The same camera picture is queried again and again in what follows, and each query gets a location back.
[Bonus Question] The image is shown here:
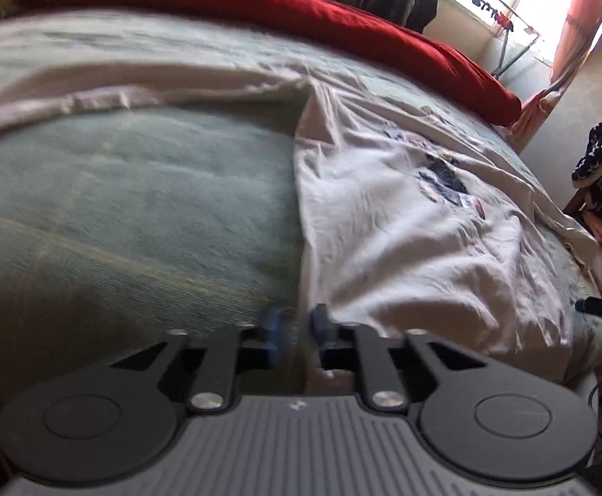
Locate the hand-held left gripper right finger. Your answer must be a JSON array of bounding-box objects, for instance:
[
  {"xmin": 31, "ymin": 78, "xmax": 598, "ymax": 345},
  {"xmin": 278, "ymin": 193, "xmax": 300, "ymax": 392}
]
[{"xmin": 308, "ymin": 304, "xmax": 476, "ymax": 415}]

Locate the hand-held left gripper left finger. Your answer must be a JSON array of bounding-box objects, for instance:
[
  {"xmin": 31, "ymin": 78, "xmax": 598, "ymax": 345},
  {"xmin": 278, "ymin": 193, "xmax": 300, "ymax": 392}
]
[{"xmin": 109, "ymin": 306, "xmax": 284, "ymax": 415}]

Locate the white printed shirt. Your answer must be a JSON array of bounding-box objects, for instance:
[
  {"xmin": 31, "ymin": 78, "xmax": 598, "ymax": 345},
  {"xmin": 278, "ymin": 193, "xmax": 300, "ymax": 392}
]
[{"xmin": 0, "ymin": 59, "xmax": 602, "ymax": 388}]

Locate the wooden chair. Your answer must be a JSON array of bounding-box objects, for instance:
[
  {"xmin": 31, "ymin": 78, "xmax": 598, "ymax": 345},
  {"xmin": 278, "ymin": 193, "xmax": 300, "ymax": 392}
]
[{"xmin": 564, "ymin": 186, "xmax": 602, "ymax": 228}]

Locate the green plaid blanket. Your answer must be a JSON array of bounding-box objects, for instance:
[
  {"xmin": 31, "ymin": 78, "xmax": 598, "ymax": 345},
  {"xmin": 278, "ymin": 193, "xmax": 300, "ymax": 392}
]
[{"xmin": 0, "ymin": 7, "xmax": 602, "ymax": 409}]

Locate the metal drying rack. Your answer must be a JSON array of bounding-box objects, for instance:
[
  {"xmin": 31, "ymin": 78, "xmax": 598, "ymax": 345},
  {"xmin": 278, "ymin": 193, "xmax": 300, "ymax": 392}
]
[{"xmin": 419, "ymin": 0, "xmax": 542, "ymax": 78}]

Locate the pink curtain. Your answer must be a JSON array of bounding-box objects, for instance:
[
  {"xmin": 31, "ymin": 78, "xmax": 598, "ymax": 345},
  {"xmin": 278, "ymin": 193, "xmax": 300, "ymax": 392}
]
[{"xmin": 512, "ymin": 0, "xmax": 602, "ymax": 140}]

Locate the row of hanging socks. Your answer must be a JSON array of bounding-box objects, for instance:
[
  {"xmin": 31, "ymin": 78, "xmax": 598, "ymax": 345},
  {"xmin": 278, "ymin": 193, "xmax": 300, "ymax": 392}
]
[{"xmin": 466, "ymin": 0, "xmax": 534, "ymax": 34}]

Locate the red duvet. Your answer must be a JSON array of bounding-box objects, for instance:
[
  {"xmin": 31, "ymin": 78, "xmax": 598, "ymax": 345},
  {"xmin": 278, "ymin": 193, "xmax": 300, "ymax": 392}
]
[{"xmin": 9, "ymin": 0, "xmax": 523, "ymax": 126}]

